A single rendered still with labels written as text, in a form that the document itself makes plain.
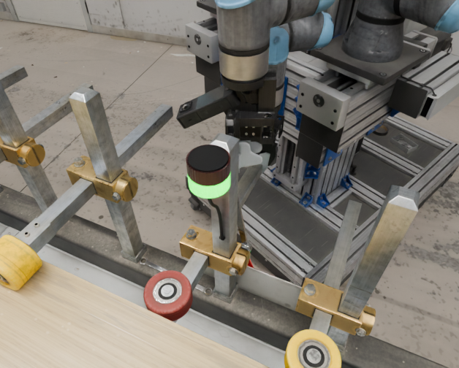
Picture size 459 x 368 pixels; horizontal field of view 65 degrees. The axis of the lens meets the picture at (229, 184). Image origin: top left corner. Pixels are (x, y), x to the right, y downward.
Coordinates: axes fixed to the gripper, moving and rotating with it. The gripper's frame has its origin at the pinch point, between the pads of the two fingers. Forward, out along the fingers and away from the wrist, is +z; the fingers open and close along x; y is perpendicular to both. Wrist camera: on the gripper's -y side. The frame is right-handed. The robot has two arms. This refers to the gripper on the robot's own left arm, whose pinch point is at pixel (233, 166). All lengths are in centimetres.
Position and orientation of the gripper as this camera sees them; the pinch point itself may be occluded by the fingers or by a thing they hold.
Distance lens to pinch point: 70.6
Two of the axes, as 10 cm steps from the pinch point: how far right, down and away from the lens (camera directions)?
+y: 10.0, 0.3, -0.7
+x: 0.7, -7.0, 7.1
